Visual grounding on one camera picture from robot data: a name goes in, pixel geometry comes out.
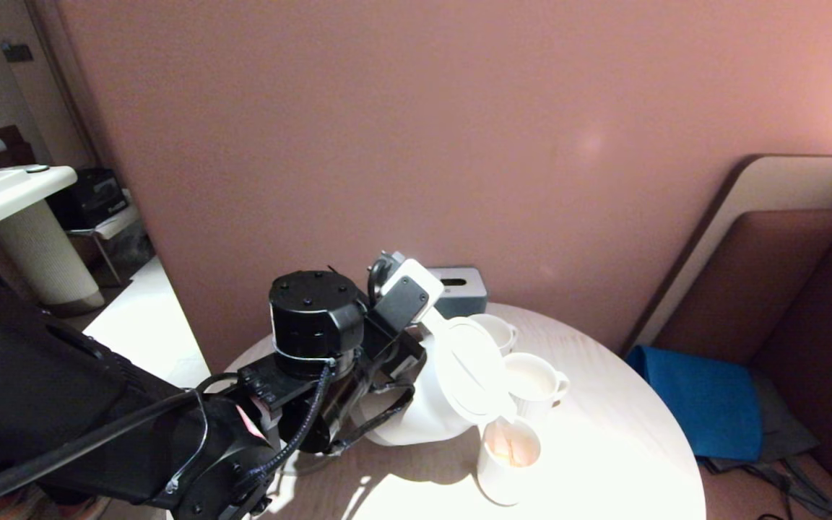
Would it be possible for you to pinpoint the white electric kettle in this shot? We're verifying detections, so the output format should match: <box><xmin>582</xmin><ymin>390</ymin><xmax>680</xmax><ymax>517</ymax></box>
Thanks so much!
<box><xmin>362</xmin><ymin>314</ymin><xmax>519</xmax><ymax>446</ymax></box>

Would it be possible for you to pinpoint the grey-blue tissue box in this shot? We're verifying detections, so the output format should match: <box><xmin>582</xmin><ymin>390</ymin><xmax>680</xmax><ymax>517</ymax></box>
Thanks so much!
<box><xmin>427</xmin><ymin>267</ymin><xmax>489</xmax><ymax>319</ymax></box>

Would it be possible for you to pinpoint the white ribbed ceramic mug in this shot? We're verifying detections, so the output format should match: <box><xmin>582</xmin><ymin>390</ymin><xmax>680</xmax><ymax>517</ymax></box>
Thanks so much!
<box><xmin>468</xmin><ymin>313</ymin><xmax>519</xmax><ymax>356</ymax></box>
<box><xmin>475</xmin><ymin>417</ymin><xmax>542</xmax><ymax>506</ymax></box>
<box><xmin>504</xmin><ymin>352</ymin><xmax>571</xmax><ymax>423</ymax></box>

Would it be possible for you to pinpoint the metal stool with white top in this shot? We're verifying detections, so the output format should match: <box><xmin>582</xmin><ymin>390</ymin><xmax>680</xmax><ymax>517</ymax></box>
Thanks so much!
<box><xmin>66</xmin><ymin>206</ymin><xmax>157</xmax><ymax>288</ymax></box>

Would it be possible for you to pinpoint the blue cloth bag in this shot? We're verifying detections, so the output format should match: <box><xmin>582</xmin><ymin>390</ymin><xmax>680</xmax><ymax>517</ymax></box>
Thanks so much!
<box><xmin>625</xmin><ymin>345</ymin><xmax>762</xmax><ymax>463</ymax></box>

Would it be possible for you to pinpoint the black box appliance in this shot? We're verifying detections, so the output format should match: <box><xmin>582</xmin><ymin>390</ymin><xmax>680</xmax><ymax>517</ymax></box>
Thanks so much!
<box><xmin>51</xmin><ymin>168</ymin><xmax>130</xmax><ymax>230</ymax></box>

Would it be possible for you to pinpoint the brown upholstered bench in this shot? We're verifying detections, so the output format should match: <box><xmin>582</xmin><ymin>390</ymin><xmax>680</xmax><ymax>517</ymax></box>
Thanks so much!
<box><xmin>651</xmin><ymin>209</ymin><xmax>832</xmax><ymax>520</ymax></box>

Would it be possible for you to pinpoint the brown wooden holder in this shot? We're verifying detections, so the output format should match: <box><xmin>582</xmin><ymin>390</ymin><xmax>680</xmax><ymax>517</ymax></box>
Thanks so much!
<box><xmin>0</xmin><ymin>126</ymin><xmax>38</xmax><ymax>170</ymax></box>

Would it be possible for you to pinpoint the beige backrest panel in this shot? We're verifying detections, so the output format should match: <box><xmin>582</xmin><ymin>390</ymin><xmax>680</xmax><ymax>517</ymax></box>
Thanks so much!
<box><xmin>622</xmin><ymin>154</ymin><xmax>832</xmax><ymax>355</ymax></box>

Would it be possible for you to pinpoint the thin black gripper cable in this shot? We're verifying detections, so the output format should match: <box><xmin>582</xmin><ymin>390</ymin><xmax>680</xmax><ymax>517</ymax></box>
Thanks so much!
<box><xmin>329</xmin><ymin>383</ymin><xmax>417</xmax><ymax>456</ymax></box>

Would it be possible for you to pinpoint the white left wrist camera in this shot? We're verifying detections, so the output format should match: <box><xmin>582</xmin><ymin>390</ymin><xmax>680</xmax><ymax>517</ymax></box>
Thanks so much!
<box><xmin>367</xmin><ymin>251</ymin><xmax>446</xmax><ymax>337</ymax></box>

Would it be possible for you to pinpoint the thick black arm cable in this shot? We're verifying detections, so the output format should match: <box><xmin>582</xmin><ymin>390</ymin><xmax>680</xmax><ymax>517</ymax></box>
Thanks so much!
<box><xmin>0</xmin><ymin>389</ymin><xmax>207</xmax><ymax>515</ymax></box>

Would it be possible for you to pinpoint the grey bag with straps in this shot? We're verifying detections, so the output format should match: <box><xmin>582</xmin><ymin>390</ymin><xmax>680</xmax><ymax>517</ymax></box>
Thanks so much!
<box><xmin>698</xmin><ymin>372</ymin><xmax>832</xmax><ymax>517</ymax></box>

